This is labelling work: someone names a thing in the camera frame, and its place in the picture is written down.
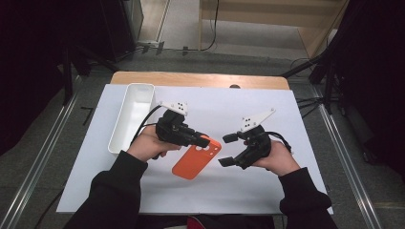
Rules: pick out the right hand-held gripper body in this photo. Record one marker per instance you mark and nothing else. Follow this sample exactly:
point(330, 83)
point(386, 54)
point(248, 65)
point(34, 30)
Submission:
point(256, 144)

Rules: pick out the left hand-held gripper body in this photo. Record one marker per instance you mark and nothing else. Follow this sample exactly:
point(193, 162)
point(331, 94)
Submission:
point(170, 129)

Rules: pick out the orange phone case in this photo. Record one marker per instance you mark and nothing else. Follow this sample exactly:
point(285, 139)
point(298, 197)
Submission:
point(194, 163)

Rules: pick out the white plastic bin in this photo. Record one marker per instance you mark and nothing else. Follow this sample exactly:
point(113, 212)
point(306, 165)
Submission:
point(132, 117)

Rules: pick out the person's left hand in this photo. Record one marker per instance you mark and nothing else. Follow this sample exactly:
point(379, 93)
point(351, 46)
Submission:
point(148, 146)

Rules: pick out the person's right hand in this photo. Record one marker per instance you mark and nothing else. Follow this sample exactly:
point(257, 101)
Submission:
point(281, 159)

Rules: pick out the white board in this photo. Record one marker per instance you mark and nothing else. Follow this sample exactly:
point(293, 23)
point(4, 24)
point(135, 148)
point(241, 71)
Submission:
point(223, 194)

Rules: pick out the wooden table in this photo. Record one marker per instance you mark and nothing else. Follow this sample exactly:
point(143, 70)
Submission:
point(197, 79)

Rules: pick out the black floor tape mark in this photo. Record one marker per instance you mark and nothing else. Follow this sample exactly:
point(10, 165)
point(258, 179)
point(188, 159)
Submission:
point(88, 114)

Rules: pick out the black metal stand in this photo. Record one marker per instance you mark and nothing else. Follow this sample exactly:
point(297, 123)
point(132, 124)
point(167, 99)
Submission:
point(328, 92)
point(67, 79)

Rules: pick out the dark cabinet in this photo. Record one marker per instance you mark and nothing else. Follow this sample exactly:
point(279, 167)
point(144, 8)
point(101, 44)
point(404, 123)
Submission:
point(119, 28)

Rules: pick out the pale wooden partition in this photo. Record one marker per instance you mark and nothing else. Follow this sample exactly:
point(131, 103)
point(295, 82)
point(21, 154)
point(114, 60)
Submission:
point(315, 35)

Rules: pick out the black curtain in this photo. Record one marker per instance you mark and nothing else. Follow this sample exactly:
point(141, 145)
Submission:
point(375, 63)
point(28, 63)

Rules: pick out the metal floor rail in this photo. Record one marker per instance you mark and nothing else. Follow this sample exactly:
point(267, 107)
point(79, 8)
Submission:
point(347, 165)
point(35, 171)

